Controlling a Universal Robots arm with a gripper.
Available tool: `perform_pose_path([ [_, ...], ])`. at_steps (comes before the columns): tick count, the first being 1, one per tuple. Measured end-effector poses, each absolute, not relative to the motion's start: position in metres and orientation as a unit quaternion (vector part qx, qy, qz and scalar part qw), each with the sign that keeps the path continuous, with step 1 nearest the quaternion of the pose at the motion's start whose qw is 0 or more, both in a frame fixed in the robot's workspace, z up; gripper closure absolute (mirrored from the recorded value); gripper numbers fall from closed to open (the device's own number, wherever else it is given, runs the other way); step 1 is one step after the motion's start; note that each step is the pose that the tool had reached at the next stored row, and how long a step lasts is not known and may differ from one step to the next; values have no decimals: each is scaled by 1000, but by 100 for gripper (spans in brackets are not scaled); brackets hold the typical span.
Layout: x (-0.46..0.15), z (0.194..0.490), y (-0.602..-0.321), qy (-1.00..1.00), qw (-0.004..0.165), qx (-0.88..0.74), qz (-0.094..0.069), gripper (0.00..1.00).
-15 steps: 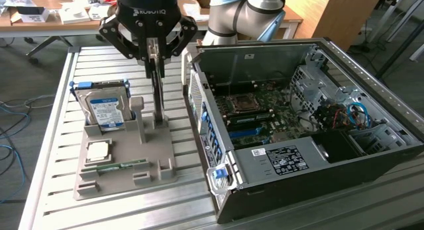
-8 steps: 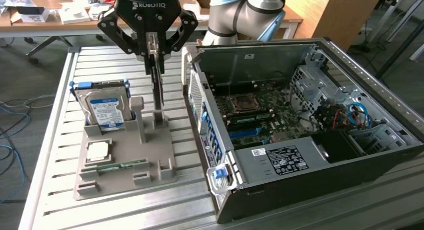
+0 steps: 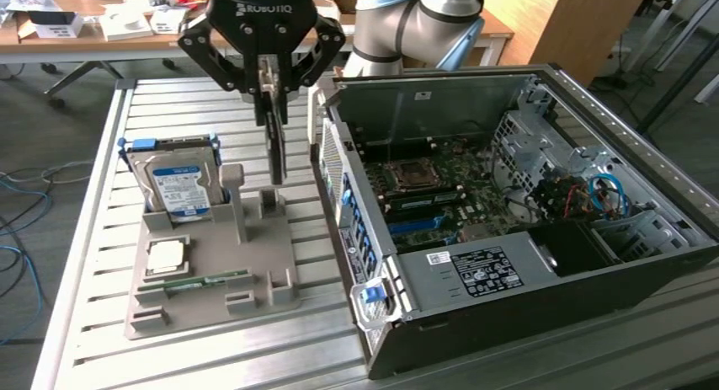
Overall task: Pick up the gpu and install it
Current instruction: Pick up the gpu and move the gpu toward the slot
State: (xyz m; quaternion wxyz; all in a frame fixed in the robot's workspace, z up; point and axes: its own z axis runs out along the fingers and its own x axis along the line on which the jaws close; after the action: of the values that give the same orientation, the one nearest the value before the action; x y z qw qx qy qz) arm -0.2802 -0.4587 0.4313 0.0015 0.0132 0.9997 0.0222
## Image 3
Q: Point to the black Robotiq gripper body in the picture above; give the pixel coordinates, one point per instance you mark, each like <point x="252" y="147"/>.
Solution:
<point x="260" y="23"/>

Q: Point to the black graphics card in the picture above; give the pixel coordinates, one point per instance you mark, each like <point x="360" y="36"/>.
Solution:
<point x="276" y="154"/>

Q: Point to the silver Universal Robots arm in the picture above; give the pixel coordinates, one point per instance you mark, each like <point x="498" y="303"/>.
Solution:
<point x="393" y="23"/>

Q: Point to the white paper stack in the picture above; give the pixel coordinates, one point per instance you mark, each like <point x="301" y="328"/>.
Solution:
<point x="349" y="30"/>

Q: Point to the small white labelled box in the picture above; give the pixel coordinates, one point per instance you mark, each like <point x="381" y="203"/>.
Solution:
<point x="168" y="21"/>

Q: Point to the white box with disc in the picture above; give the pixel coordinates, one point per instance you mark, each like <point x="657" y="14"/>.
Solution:
<point x="125" y="25"/>

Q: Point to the wooden desk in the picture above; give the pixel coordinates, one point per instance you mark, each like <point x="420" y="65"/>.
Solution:
<point x="84" y="46"/>

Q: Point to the white box with black top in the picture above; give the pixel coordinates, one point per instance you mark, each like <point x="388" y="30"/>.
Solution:
<point x="56" y="25"/>

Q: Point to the hard disk in blue caddy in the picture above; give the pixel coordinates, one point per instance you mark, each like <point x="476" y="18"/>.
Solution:
<point x="173" y="188"/>

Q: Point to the clear plastic bag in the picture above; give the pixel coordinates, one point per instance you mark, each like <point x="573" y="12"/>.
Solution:
<point x="28" y="0"/>

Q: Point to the CPU socket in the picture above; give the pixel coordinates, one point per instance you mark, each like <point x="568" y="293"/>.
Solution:
<point x="412" y="175"/>

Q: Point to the installed green RAM stick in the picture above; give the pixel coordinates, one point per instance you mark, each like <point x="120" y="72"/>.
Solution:
<point x="421" y="200"/>

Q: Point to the perforated metal drive cage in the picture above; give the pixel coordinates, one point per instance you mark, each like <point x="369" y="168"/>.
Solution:
<point x="521" y="145"/>

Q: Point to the wooden cabinet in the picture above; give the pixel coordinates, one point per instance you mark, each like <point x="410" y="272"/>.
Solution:
<point x="572" y="28"/>

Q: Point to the green motherboard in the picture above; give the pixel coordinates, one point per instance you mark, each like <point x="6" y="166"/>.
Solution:
<point x="482" y="196"/>

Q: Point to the long blue expansion slot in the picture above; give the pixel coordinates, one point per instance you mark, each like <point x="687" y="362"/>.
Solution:
<point x="414" y="226"/>

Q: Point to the grey parts rack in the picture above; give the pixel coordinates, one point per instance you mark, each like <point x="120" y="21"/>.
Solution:
<point x="224" y="247"/>

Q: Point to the silver CPU chip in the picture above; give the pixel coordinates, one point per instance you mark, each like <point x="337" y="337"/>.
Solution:
<point x="166" y="257"/>

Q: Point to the short blue expansion slot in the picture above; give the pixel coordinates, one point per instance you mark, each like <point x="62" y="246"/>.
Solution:
<point x="449" y="238"/>

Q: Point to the grey chipset heat sink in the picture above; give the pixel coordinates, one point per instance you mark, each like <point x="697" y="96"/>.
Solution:
<point x="477" y="233"/>

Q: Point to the grey power supply unit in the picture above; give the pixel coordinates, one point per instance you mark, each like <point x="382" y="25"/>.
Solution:
<point x="426" y="280"/>

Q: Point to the blue case latch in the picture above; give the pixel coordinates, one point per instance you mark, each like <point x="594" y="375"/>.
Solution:
<point x="373" y="293"/>

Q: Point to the light grey disk bay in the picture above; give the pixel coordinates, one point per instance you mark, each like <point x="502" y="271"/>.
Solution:
<point x="645" y="230"/>

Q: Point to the open black PC case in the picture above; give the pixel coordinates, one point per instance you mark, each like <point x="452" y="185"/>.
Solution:
<point x="561" y="314"/>

